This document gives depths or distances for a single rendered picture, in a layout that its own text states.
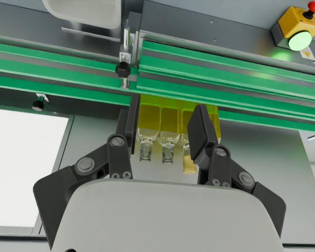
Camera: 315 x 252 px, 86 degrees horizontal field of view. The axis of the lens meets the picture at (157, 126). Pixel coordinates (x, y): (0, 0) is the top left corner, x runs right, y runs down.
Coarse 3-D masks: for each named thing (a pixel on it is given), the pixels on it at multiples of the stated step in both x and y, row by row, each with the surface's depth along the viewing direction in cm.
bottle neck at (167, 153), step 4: (164, 144) 44; (168, 144) 44; (164, 148) 43; (168, 148) 43; (172, 148) 44; (164, 152) 43; (168, 152) 43; (172, 152) 43; (164, 156) 42; (168, 156) 42; (172, 156) 43; (164, 160) 42; (168, 160) 42; (172, 160) 43
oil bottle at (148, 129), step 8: (144, 96) 47; (152, 96) 47; (160, 96) 48; (144, 104) 45; (152, 104) 46; (144, 112) 44; (152, 112) 45; (144, 120) 43; (152, 120) 44; (144, 128) 42; (152, 128) 43; (136, 136) 45; (144, 136) 42; (152, 136) 42
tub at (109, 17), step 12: (48, 0) 38; (60, 0) 41; (72, 0) 42; (84, 0) 43; (96, 0) 44; (108, 0) 43; (120, 0) 37; (60, 12) 40; (72, 12) 41; (84, 12) 42; (96, 12) 42; (108, 12) 43; (120, 12) 39; (96, 24) 42; (108, 24) 42
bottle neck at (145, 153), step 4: (144, 144) 42; (148, 144) 42; (140, 148) 43; (144, 148) 42; (148, 148) 42; (140, 152) 42; (144, 152) 41; (148, 152) 42; (140, 156) 41; (144, 156) 41; (148, 156) 41; (140, 160) 42; (144, 160) 43; (148, 160) 41
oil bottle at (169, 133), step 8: (160, 104) 48; (168, 104) 47; (176, 104) 48; (160, 112) 46; (168, 112) 46; (176, 112) 46; (160, 120) 45; (168, 120) 45; (176, 120) 45; (160, 128) 44; (168, 128) 44; (176, 128) 44; (160, 136) 44; (168, 136) 43; (176, 136) 44; (160, 144) 46
